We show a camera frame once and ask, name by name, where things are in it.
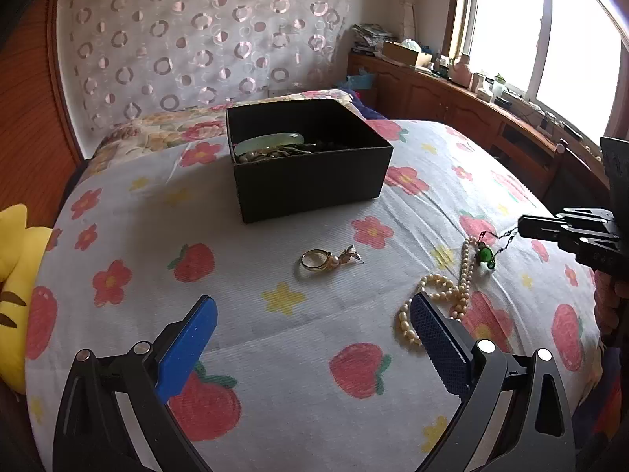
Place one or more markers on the circle patterned wall curtain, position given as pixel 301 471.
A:
pixel 206 34

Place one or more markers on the black cardboard box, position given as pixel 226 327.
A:
pixel 314 187

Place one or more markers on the patterned window curtain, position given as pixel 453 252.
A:
pixel 408 0

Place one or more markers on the dark blue blanket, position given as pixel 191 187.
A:
pixel 368 105

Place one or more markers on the stack of magazines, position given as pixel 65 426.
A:
pixel 371 37

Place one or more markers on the metal hair comb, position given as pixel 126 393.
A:
pixel 290 149

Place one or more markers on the brown wooden wardrobe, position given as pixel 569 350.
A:
pixel 34 108

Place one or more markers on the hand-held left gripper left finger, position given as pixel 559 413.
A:
pixel 189 349

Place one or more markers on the person's right hand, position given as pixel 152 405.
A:
pixel 612 305

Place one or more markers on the yellow plush toy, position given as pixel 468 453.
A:
pixel 19 255

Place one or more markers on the wooden chair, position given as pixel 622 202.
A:
pixel 530 157

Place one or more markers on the window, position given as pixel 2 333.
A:
pixel 540 24

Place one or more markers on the wooden cabinet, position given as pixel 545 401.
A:
pixel 432 98

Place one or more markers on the teal plastic bag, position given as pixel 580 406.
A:
pixel 358 81

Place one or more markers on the small pearl earring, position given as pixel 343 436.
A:
pixel 350 254

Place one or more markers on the strawberry print cloth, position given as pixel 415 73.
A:
pixel 275 319

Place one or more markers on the tissue box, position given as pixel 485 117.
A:
pixel 405 54

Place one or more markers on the floral pillow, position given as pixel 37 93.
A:
pixel 167 125

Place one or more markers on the small white box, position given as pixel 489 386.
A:
pixel 479 82

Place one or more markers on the green capped bottle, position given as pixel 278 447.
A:
pixel 499 89

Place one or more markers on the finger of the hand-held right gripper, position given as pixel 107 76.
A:
pixel 538 227
pixel 597 253

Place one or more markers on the pink kettle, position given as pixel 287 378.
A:
pixel 462 71

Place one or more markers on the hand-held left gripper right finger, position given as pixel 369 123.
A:
pixel 440 349

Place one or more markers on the green jade bangle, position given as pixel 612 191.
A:
pixel 265 141

